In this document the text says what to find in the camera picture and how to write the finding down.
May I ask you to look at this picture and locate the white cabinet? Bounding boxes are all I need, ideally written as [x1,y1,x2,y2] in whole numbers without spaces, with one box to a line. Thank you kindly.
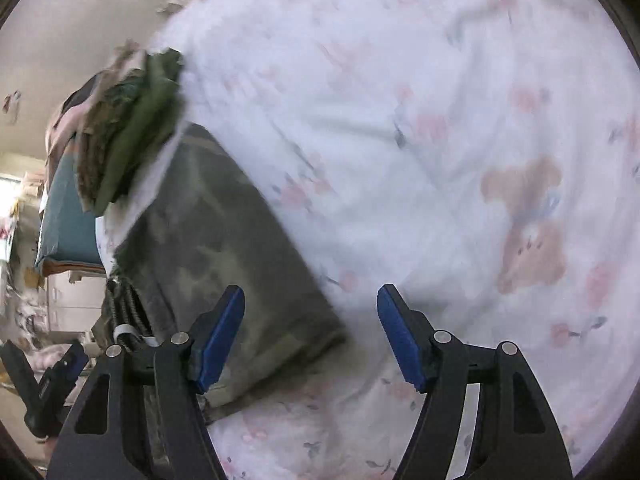
[45,267,108,333]

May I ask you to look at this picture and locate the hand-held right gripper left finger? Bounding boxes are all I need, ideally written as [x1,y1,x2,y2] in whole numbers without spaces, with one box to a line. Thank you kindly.
[47,285,246,480]

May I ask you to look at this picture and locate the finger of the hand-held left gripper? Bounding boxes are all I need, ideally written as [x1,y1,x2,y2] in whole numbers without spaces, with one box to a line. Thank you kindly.
[39,341,90,403]
[0,341,43,413]

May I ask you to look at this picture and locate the camouflage pants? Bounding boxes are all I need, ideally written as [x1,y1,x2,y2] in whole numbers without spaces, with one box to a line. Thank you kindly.
[92,122,348,411]

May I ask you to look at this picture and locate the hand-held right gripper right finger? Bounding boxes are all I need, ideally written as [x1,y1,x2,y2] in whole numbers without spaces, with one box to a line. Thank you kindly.
[377,284,573,480]

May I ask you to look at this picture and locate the dark grey garment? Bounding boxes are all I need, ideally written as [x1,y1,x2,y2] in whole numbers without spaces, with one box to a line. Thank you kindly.
[62,72,108,116]

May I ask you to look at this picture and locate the small wall shelf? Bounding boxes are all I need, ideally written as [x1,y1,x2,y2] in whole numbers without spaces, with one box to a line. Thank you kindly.
[2,90,23,126]

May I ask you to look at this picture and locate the floral bed sheet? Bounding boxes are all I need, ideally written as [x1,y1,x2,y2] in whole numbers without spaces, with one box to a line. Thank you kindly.
[95,0,640,480]

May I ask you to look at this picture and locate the stack of folded clothes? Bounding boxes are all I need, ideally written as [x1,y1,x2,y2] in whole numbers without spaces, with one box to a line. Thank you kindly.
[75,47,187,217]

